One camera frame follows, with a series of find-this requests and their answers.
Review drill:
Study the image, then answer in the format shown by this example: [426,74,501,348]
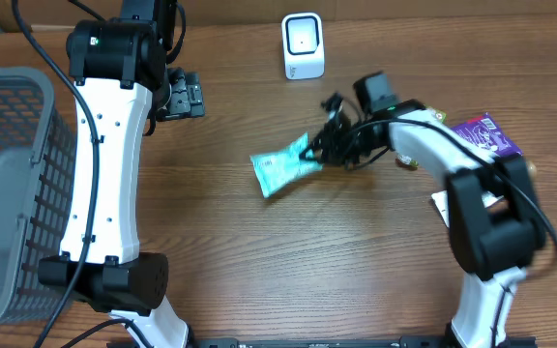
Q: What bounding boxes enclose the green snack packet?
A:
[396,106,447,170]

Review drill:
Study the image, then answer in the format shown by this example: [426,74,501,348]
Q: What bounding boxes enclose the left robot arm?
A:
[38,1,204,348]

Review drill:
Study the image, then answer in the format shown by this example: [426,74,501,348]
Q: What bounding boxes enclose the white tube gold cap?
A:
[431,161,537,227]

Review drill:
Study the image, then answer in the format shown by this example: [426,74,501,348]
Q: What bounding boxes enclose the white barcode scanner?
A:
[281,12,325,80]

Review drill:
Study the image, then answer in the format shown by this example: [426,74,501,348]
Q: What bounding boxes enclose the grey plastic shopping basket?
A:
[0,67,76,325]

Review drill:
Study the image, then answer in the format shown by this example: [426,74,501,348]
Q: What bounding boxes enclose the purple tissue pack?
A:
[452,113,523,157]

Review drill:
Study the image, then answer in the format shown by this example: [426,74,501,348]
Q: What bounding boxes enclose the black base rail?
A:
[106,335,539,348]

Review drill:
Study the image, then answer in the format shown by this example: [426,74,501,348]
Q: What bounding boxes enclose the teal wet wipes pack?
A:
[250,132,323,198]

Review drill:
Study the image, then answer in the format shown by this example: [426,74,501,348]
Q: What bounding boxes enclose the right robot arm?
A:
[300,72,546,347]

